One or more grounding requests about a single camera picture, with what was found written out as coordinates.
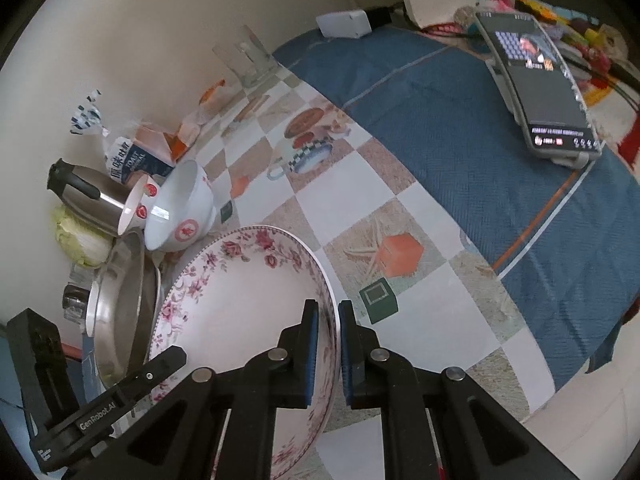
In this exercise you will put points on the bagged toast bread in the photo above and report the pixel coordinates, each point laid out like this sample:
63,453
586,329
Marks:
132,157

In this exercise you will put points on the stainless steel plate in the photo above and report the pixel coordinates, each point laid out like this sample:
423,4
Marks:
120,310

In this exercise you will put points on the white bowl with red mark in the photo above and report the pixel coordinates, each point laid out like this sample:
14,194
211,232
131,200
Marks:
185,200

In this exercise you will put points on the clear glass mug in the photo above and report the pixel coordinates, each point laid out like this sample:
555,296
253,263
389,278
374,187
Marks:
260,52

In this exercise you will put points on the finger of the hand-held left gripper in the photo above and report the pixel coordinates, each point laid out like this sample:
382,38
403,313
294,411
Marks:
160,367

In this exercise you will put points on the clear glass jar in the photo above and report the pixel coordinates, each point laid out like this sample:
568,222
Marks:
75,302

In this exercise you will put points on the strawberry print bowl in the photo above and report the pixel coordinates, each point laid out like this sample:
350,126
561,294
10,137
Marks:
132,210

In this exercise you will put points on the round floral plate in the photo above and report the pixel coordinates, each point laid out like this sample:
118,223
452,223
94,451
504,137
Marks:
240,310

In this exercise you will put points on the white power adapter box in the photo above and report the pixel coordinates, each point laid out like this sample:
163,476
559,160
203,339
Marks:
344,24

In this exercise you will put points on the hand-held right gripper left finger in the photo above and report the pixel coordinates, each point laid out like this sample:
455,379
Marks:
312,355

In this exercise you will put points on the stainless steel thermos jug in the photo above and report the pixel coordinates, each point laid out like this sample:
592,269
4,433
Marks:
100,195

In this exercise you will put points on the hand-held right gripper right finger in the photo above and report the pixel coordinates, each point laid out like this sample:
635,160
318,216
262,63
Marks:
345,355

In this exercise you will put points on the smartphone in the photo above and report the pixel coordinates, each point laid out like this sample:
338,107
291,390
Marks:
545,90

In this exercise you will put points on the napa cabbage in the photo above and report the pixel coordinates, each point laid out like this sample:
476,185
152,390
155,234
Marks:
82,242

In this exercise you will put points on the tall clear glass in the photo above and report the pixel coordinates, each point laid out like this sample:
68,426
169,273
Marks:
235,65

